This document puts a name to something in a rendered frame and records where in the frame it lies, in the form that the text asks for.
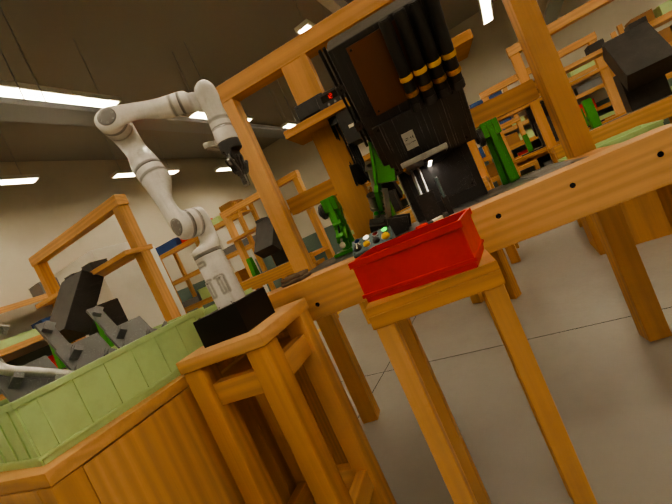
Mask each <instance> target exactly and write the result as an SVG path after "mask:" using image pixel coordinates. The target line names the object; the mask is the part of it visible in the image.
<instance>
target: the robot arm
mask: <svg viewBox="0 0 672 504"><path fill-rule="evenodd" d="M195 111H204V113H205V115H206V118H207V121H208V123H209V126H210V128H211V130H212V132H213V136H214V139H215V140H214V141H209V142H205V143H203V147H204V149H205V150H207V151H214V152H218V151H220V152H221V154H222V155H226V157H227V160H225V163H226V164H227V165H228V167H229V168H230V169H231V170H232V171H233V173H234V174H235V175H236V174H237V175H238V176H240V179H241V181H242V184H243V186H244V187H247V186H249V185H250V184H251V183H250V181H249V178H248V176H247V173H248V172H249V166H248V160H244V158H243V156H242V154H241V153H240V149H241V148H242V144H241V142H240V140H239V138H238V135H237V133H236V131H235V129H234V127H233V126H232V124H231V121H230V119H229V117H228V115H227V113H226V111H225V109H224V108H223V106H222V103H221V100H220V97H219V94H218V92H217V90H216V88H215V86H214V85H213V84H212V83H211V82H210V81H208V80H200V81H198V82H197V83H196V85H195V88H194V92H191V93H187V92H185V91H178V92H176V93H172V94H169V95H166V96H163V97H159V98H155V99H151V100H146V101H140V102H133V103H127V104H120V105H113V106H108V107H104V108H102V109H100V110H99V111H98V112H97V113H96V114H95V117H94V122H95V125H96V126H97V128H98V129H99V130H100V131H101V132H102V133H104V134H105V135H106V136H107V137H108V138H109V139H110V140H112V141H113V142H114V143H115V144H116V145H117V146H118V147H119V148H120V149H121V150H122V152H123V153H124V154H125V155H126V157H127V158H128V161H129V164H130V167H131V169H132V171H133V173H134V175H135V176H136V178H137V179H138V180H139V182H140V183H141V185H142V186H143V187H144V188H145V190H146V191H147V192H148V193H149V195H150V196H151V198H152V199H153V200H154V202H155V203H156V205H157V206H158V208H159V209H160V211H161V213H162V214H163V216H164V218H165V219H166V221H167V223H168V225H169V226H170V228H171V229H172V231H173V232H174V234H175V235H176V236H177V237H178V238H180V239H182V240H188V239H191V238H194V237H197V236H198V239H199V242H200V244H199V246H198V247H197V248H196V249H195V250H194V251H193V252H192V257H193V259H194V261H195V262H196V264H197V266H198V268H199V270H200V272H201V274H202V276H203V278H204V280H205V285H206V287H207V289H208V291H209V293H210V294H211V296H212V298H213V300H214V302H215V304H216V306H217V308H218V310H219V309H221V308H223V307H225V306H227V305H230V304H232V303H233V302H235V301H237V300H239V299H241V298H243V297H245V296H246V295H245V293H244V291H243V289H242V287H241V285H240V283H239V281H238V279H237V277H236V275H235V273H234V271H233V269H232V267H231V265H230V263H229V261H228V259H227V257H226V255H225V253H224V251H223V249H222V247H221V245H220V241H219V237H218V235H217V232H216V230H215V228H214V226H213V223H212V221H211V219H210V217H209V215H208V213H207V212H206V211H205V210H204V209H203V208H201V207H193V208H189V209H185V210H181V209H180V208H179V207H178V206H177V205H176V203H175V202H174V200H173V198H172V179H171V175H170V173H169V172H168V170H167V169H166V167H165V166H164V165H163V163H162V162H161V161H160V160H159V159H158V157H157V156H156V155H155V154H154V153H153V152H152V151H151V150H150V149H149V148H148V147H147V146H146V145H145V143H144V142H143V140H142V139H141V137H140V135H139V134H138V132H137V130H136V128H135V126H134V125H133V123H132V122H133V121H137V120H142V119H169V118H174V117H177V116H180V115H183V114H186V113H189V112H195Z"/></svg>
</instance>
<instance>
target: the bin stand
mask: <svg viewBox="0 0 672 504"><path fill-rule="evenodd" d="M505 283H506V282H505V279H504V277H503V274H502V272H501V270H500V267H499V265H498V263H497V261H496V260H495V259H494V258H493V257H492V256H491V255H490V254H489V253H488V251H487V250H486V249H485V248H484V250H483V253H482V257H481V260H480V263H479V266H478V267H477V268H474V269H471V270H468V271H465V272H462V273H459V274H456V275H453V276H449V277H446V278H443V279H440V280H437V281H434V282H431V283H428V284H425V285H422V286H419V287H416V288H412V289H409V290H406V291H403V292H400V293H397V294H394V295H391V296H388V297H385V298H382V299H379V300H375V301H372V302H369V303H368V305H367V307H366V309H365V312H366V314H367V317H368V318H369V321H370V323H371V325H372V328H373V330H377V333H378V335H379V337H380V339H381V342H382V344H383V346H384V348H385V351H386V353H387V355H388V357H389V359H390V362H391V364H392V366H393V368H394V371H395V373H396V375H397V377H398V379H399V382H400V384H401V386H402V388H403V391H404V393H405V395H406V397H407V400H408V402H409V404H410V406H411V408H412V411H413V413H414V415H415V417H416V420H417V422H418V424H419V426H420V428H421V431H422V433H423V435H424V437H425V440H426V442H427V444H428V446H429V448H430V451H431V453H432V455H433V457H434V460H435V462H436V464H437V466H438V469H439V471H440V473H441V475H442V477H443V480H444V482H445V484H446V486H447V489H448V491H449V493H450V495H451V497H452V500H453V502H454V504H491V500H490V498H489V496H488V494H487V491H486V489H485V487H484V485H483V482H482V480H481V478H480V476H479V473H478V471H477V469H476V467H475V464H474V462H473V460H472V458H471V455H470V453H469V451H468V449H467V446H466V444H465V442H464V440H463V437H462V435H461V433H460V431H459V428H458V426H457V424H456V422H455V419H454V417H453V415H452V413H451V410H450V408H449V406H448V404H447V401H446V399H445V397H444V395H443V392H442V390H441V388H440V386H439V383H438V381H437V379H436V377H435V374H434V372H433V370H432V367H431V365H430V363H429V361H428V358H427V356H426V354H425V352H424V349H423V347H422V345H421V343H420V340H419V338H418V336H417V334H416V331H415V329H414V327H413V325H412V322H411V320H410V318H411V317H413V316H416V315H419V314H422V313H425V312H427V311H430V310H433V309H436V308H439V307H441V306H444V305H447V304H450V303H453V302H455V301H458V300H461V299H464V298H467V297H469V296H472V295H475V294H478V293H481V294H482V296H483V298H484V300H485V303H486V305H487V307H488V310H489V312H490V314H491V317H492V319H493V321H494V324H495V326H496V328H497V331H498V333H499V335H500V338H501V340H502V342H503V344H504V347H505V349H506V351H507V354H508V356H509V358H510V361H511V363H512V365H513V368H514V370H515V372H516V375H517V377H518V379H519V382H520V384H521V386H522V389H523V391H524V393H525V395H526V398H527V400H528V402H529V405H530V407H531V409H532V412H533V414H534V416H535V419H536V421H537V423H538V426H539V428H540V430H541V433H542V435H543V437H544V440H545V442H546V444H547V446H548V449H549V451H550V453H551V456H552V458H553V460H554V463H555V465H556V467H557V470H558V472H559V474H560V477H561V479H562V481H563V484H564V486H565V488H566V490H567V492H568V495H569V497H570V498H572V500H573V503H574V504H598V503H597V501H596V498H595V496H594V494H593V491H592V489H591V487H590V484H589V482H588V480H587V477H586V475H585V473H584V470H583V468H582V466H581V463H580V461H579V459H578V456H577V454H576V452H575V449H574V447H573V445H572V442H571V440H570V438H569V435H568V433H567V431H566V428H565V426H564V423H563V421H562V419H561V416H560V414H559V412H558V409H557V407H556V405H555V402H554V400H553V398H552V395H551V393H550V391H549V388H548V386H547V384H546V381H545V379H544V377H543V374H542V372H541V370H540V367H539V365H538V363H537V360H536V358H535V356H534V353H533V351H532V349H531V346H530V344H529V342H528V339H527V337H526V335H525V332H524V330H523V328H522V325H521V323H520V321H519V318H518V316H517V314H516V311H515V309H514V307H513V304H512V302H511V300H510V297H509V295H508V293H507V290H506V288H505V286H504V284H505Z"/></svg>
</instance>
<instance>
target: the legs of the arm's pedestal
mask: <svg viewBox="0 0 672 504"><path fill-rule="evenodd" d="M286 329H287V331H288V333H289V335H288V336H285V337H282V338H279V339H277V337H274V338H273V339H272V340H271V341H270V342H269V343H268V344H266V345H265V346H263V347H260V348H257V349H255V350H252V351H249V352H246V353H243V354H240V355H237V356H236V357H237V359H236V360H234V361H233V362H232V363H231V364H229V365H228V366H227V367H226V368H225V369H223V370H222V371H221V372H220V370H219V368H218V365H217V363H215V364H212V365H209V366H206V367H203V368H200V369H198V370H195V371H192V372H189V373H186V374H184V376H185V378H186V380H187V382H188V384H189V386H190V389H191V391H192V393H193V395H194V397H195V399H196V401H197V403H198V405H199V407H200V409H201V411H202V414H203V416H204V418H205V420H206V422H207V424H208V426H209V428H210V430H211V432H212V434H213V436H214V438H215V441H216V443H217V445H218V447H219V449H220V451H221V453H222V455H223V457H224V459H225V461H226V463H227V465H228V468H229V470H230V472H231V474H232V476H233V478H234V480H235V482H236V484H237V486H238V488H239V490H240V493H241V495H242V497H243V499H244V501H245V503H246V504H283V502H282V500H281V498H280V496H279V494H278V492H277V490H276V487H275V485H274V483H273V481H272V479H271V477H270V475H269V473H268V471H267V469H266V466H265V464H264V462H263V460H262V458H261V456H260V454H259V452H258V450H257V447H256V445H255V443H254V441H253V439H252V437H251V435H250V433H249V431H248V429H247V426H246V424H245V422H244V420H243V418H242V416H241V414H240V412H239V410H238V408H237V405H236V403H235V401H239V400H242V399H245V398H249V397H252V396H255V397H256V399H257V402H258V404H259V406H260V408H261V410H262V412H263V414H264V416H265V419H266V421H267V423H268V425H269V427H270V429H271V431H272V433H273V435H274V438H275V440H276V442H277V444H278V446H279V448H280V450H281V452H282V455H283V457H284V459H285V461H286V463H287V465H288V467H289V469H290V472H291V474H292V476H293V478H294V480H295V482H296V484H297V486H296V488H295V490H294V491H293V493H292V495H291V497H290V499H289V501H288V503H287V504H397V503H396V501H395V498H394V496H393V494H392V492H391V490H390V487H389V485H388V483H387V481H386V479H385V477H384V474H383V472H382V470H381V468H380V466H379V463H378V461H377V459H376V457H375V455H374V452H373V450H372V448H371V446H370V444H369V442H368V439H367V437H366V435H365V433H364V431H363V428H362V426H361V424H360V422H359V420H358V418H357V415H356V413H355V411H354V409H353V407H352V404H351V402H350V400H349V398H348V396H347V394H346V391H345V389H344V387H343V385H342V383H341V380H340V378H339V376H338V374H337V372H336V370H335V367H334V365H333V363H332V361H331V359H330V356H329V354H328V352H327V350H326V348H325V346H324V343H323V341H322V339H321V337H320V335H319V332H318V330H317V328H316V326H315V324H314V321H313V319H312V317H311V315H310V313H309V311H308V309H307V310H306V311H304V312H303V313H302V314H301V315H300V316H299V317H297V318H296V319H295V320H294V321H293V322H292V323H291V324H289V325H288V326H287V327H286ZM302 364H303V365H304V367H305V370H306V372H307V374H308V376H309V378H310V380H311V383H312V385H313V387H314V389H315V391H316V393H317V396H318V398H319V400H320V402H321V404H322V406H323V409H324V411H325V413H326V415H327V417H328V419H329V421H330V424H331V426H332V428H333V430H334V432H335V434H336V437H337V439H338V441H339V443H340V445H341V447H342V450H343V452H344V454H345V456H346V458H347V460H348V463H343V464H338V465H336V464H335V462H334V460H333V458H332V455H331V453H330V451H329V449H328V447H327V445H326V442H325V440H324V438H323V436H322V434H321V432H320V430H319V427H318V425H317V423H316V421H315V419H314V417H313V415H312V412H311V410H310V408H309V406H308V404H307V402H306V399H305V397H304V395H303V393H302V391H301V389H300V387H299V384H298V382H297V380H296V378H295V376H294V374H295V372H296V371H297V370H298V369H299V368H300V366H301V365H302ZM347 488H350V490H349V492H348V490H347Z"/></svg>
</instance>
